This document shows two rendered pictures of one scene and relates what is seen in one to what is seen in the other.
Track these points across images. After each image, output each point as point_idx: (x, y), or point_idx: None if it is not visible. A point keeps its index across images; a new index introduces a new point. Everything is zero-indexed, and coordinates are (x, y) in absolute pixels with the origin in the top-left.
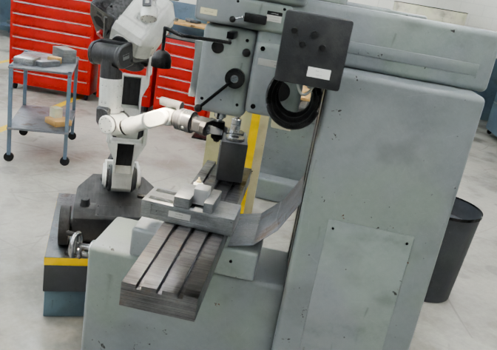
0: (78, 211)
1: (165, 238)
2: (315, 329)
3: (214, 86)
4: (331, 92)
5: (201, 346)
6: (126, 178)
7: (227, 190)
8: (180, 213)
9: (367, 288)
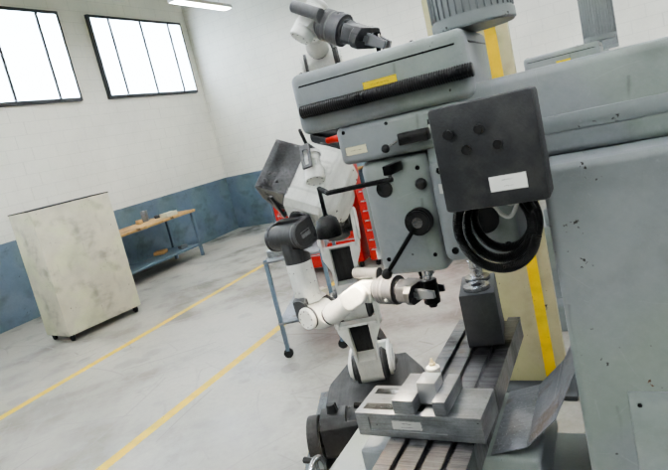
0: (325, 420)
1: (389, 468)
2: None
3: (398, 239)
4: (552, 199)
5: None
6: (375, 365)
7: (483, 361)
8: (407, 422)
9: None
